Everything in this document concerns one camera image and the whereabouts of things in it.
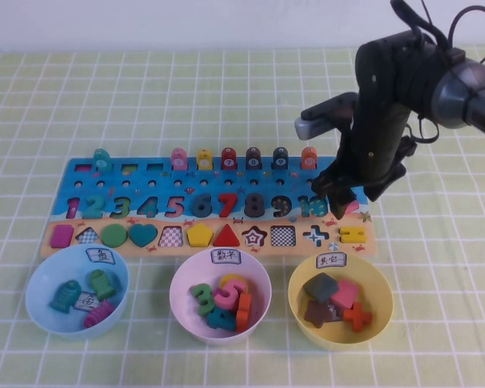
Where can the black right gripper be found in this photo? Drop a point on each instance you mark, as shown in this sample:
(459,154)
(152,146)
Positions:
(380,113)

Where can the pink greater-than sign piece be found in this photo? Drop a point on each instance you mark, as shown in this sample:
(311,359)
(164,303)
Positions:
(352,208)

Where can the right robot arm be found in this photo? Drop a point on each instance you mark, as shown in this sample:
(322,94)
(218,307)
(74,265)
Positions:
(469,97)

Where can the yellow equals sign piece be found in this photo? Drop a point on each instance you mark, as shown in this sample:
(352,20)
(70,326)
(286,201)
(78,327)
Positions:
(347,235)

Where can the blue wooden puzzle board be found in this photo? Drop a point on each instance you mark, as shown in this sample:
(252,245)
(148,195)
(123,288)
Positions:
(266,186)

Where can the brown number eight piece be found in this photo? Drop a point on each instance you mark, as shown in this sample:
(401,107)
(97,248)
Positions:
(247,205)

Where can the grey-green square piece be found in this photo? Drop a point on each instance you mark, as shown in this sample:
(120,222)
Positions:
(320,288)

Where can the pink trapezoid piece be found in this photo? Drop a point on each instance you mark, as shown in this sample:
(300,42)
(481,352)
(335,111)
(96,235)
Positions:
(347,294)

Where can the red number seven piece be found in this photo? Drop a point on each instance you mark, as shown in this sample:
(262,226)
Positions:
(229,199)

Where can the light yellow plastic bowl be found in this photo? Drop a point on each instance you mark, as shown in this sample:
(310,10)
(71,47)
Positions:
(382,291)

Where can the light pink plastic bowl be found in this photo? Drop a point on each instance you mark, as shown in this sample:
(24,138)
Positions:
(262,283)

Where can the red triangle piece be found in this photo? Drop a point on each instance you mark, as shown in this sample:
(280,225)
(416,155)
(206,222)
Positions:
(226,238)

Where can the brown star piece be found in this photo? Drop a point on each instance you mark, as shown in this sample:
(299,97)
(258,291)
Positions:
(318,314)

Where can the orange plus sign piece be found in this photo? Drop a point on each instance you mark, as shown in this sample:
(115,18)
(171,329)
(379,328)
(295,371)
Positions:
(357,316)

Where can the yellow number piece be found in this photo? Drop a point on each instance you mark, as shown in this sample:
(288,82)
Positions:
(232,278)

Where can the dark blue number six piece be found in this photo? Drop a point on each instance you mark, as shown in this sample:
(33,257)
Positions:
(197,208)

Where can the yellow pentagon piece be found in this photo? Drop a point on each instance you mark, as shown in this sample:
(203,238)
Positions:
(200,236)

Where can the orange number one piece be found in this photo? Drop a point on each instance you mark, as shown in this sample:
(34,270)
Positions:
(243,313)

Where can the pink number five piece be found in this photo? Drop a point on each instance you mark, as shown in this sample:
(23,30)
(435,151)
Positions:
(222,298)

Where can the teal number four piece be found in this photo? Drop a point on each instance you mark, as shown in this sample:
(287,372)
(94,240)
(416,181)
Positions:
(218,321)

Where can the green number three piece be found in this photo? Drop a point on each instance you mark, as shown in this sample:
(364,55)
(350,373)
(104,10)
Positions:
(201,308)

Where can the teal heart piece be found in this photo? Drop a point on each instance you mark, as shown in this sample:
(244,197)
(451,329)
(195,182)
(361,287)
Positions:
(143,234)

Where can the green circle piece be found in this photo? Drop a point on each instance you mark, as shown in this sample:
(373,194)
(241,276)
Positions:
(114,235)

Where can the teal number two piece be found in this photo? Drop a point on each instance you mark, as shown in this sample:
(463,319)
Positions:
(94,212)

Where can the green striped fish piece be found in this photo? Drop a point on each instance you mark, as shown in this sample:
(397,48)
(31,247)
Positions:
(103,285)

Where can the magenta striped fish piece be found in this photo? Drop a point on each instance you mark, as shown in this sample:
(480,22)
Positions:
(99,314)

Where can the magenta rectangle piece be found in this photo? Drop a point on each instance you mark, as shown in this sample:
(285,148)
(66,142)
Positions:
(61,236)

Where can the teal striped fish piece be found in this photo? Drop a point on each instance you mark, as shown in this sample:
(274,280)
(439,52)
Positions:
(66,297)

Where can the light blue plastic bowl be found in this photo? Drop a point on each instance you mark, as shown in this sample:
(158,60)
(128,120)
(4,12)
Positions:
(40,299)

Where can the orange fish peg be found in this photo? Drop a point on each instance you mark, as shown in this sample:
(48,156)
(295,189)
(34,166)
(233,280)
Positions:
(309,158)

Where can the dark blue fish peg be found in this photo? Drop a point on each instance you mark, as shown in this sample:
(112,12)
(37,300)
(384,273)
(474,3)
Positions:
(280,159)

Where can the white label reading others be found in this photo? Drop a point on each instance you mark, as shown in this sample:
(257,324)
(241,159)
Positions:
(330,260)

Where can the brown fish peg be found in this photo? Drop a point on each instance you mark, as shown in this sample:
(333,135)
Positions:
(254,159)

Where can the red fish peg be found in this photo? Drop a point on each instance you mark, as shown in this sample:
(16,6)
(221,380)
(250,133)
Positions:
(229,159)

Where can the white label reading numbers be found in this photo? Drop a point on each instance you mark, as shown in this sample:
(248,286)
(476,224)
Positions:
(226,257)

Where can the yellow fish peg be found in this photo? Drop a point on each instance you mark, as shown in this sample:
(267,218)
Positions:
(204,159)

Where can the pink fish peg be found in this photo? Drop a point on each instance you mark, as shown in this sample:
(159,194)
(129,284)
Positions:
(179,159)

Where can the green checked tablecloth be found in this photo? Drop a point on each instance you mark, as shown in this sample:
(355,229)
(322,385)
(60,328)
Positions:
(186,101)

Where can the teal fish peg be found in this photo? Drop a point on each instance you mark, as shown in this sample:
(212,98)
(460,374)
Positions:
(102,161)

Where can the white label reading fish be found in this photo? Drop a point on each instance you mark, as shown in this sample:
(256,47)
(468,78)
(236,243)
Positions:
(100,256)

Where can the loose paper slip fish character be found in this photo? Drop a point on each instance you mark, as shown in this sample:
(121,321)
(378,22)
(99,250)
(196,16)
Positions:
(84,302)

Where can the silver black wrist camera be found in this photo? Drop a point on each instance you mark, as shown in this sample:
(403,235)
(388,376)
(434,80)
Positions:
(319,123)

